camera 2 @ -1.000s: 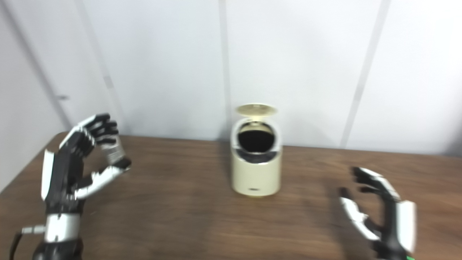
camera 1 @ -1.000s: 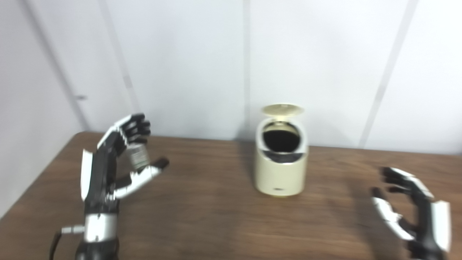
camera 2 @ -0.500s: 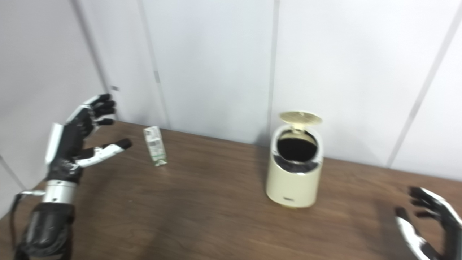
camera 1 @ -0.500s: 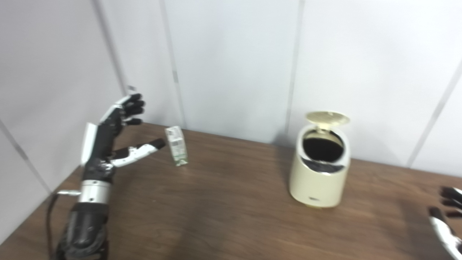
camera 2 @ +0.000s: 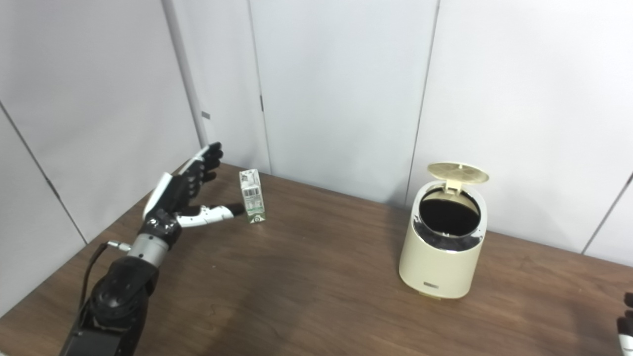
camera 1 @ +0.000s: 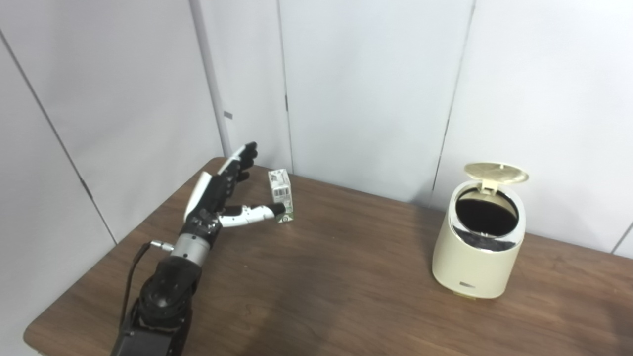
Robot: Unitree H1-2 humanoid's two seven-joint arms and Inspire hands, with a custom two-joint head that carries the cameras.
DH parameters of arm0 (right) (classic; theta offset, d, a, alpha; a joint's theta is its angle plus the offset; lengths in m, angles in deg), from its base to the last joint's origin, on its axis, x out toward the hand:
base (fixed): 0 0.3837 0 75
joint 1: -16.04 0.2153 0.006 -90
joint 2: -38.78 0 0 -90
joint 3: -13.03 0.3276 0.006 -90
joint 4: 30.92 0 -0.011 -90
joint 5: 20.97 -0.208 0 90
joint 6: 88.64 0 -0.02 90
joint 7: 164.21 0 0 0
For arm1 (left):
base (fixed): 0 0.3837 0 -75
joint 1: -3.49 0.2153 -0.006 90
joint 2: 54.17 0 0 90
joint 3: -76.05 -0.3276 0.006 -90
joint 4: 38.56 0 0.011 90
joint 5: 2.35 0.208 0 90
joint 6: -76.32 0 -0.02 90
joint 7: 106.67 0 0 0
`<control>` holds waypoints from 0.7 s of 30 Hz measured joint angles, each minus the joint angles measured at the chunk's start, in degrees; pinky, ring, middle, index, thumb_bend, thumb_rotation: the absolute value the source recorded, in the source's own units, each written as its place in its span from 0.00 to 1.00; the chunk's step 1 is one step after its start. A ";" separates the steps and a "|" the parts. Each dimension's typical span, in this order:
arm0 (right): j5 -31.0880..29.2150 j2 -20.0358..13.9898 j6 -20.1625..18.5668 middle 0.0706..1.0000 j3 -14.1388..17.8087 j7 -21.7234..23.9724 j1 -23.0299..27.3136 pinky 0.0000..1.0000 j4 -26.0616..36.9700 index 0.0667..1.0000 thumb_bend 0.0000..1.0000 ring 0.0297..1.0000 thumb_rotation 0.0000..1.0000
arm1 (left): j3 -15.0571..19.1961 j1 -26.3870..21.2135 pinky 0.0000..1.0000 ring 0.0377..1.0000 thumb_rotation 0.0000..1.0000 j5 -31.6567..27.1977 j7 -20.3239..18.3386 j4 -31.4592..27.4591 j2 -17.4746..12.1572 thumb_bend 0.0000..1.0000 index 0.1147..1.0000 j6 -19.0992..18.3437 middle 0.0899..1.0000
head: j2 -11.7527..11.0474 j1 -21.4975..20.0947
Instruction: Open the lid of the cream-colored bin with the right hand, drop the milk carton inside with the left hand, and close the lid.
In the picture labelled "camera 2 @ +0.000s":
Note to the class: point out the cream round bin lid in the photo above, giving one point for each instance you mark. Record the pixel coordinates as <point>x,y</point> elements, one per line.
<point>457,173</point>

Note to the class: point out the white green milk carton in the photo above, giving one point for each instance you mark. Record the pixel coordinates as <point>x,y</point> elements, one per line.
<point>252,198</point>

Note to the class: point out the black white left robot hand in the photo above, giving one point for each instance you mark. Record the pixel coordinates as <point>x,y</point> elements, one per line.
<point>170,198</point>

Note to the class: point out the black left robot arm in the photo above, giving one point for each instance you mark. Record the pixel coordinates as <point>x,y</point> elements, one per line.
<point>118,296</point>

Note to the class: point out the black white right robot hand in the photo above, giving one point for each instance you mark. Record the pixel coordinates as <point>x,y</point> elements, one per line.
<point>627,331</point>

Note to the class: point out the cream-colored round bin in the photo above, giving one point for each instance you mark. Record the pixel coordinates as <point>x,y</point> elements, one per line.
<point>440,267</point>

